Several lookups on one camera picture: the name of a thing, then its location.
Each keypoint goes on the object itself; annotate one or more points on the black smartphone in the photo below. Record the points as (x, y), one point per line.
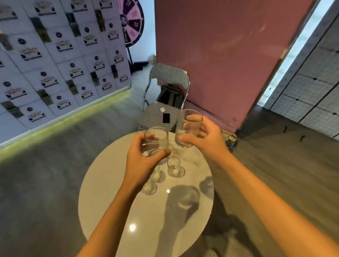
(166, 118)

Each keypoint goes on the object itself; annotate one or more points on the houndstooth folding chair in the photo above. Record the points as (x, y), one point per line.
(156, 113)

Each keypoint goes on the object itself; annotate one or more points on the person's left thumb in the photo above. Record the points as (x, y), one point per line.
(161, 154)

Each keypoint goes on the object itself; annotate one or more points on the wall of white labelled boxes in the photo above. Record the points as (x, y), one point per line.
(53, 66)

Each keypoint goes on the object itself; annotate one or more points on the small clear glass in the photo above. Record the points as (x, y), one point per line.
(148, 187)
(174, 168)
(158, 175)

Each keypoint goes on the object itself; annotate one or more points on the person's left forearm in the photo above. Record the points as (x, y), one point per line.
(114, 225)

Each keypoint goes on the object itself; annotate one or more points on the person's right forearm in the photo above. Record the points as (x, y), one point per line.
(270, 211)

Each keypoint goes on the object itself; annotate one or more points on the person's right thumb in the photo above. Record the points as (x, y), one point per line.
(187, 139)

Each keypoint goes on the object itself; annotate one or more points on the black backpack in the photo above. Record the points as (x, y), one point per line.
(170, 95)

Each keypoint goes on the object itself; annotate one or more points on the pink and black prize wheel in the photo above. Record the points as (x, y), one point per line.
(132, 18)

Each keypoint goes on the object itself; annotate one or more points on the clear drinking glass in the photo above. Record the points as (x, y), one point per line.
(185, 127)
(159, 144)

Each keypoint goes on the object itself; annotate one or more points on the person's left hand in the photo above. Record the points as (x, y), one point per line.
(136, 164)

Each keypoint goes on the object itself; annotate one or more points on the person's right hand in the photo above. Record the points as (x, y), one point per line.
(209, 144)

